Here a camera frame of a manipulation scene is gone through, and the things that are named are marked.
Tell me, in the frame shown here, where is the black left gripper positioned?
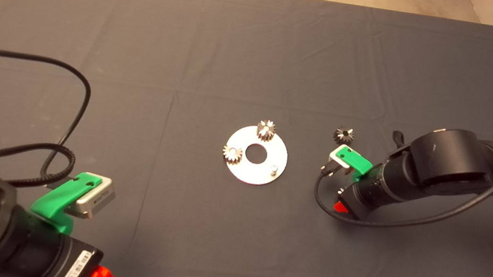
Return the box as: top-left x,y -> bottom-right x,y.
49,234 -> 132,277

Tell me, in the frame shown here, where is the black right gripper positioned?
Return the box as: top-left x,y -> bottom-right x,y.
332,182 -> 381,223

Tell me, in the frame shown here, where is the small dark steel gear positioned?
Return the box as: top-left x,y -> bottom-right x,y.
333,125 -> 356,145

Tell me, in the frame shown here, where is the round metal plate with hole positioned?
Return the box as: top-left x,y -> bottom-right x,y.
222,122 -> 292,190

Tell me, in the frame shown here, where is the dark grey table cloth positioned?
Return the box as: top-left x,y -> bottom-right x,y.
0,0 -> 493,277

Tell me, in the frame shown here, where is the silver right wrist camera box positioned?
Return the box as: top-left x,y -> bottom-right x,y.
328,148 -> 351,170

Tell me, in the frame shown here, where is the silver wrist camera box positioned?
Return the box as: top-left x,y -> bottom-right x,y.
62,171 -> 118,223
328,148 -> 351,170

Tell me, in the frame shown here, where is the green right camera mount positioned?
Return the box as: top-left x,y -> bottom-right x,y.
333,144 -> 375,184

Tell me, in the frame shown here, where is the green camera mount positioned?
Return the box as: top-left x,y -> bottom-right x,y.
27,166 -> 104,239
333,144 -> 375,184

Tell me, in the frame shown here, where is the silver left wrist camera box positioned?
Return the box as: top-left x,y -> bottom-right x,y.
62,171 -> 118,223

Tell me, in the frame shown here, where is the green left camera mount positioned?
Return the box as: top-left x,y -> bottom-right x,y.
27,166 -> 104,239

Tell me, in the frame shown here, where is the braided black left arm cable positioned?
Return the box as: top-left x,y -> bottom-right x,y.
0,137 -> 78,195

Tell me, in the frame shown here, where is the smooth black left arm cable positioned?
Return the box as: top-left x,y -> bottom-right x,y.
0,50 -> 95,186

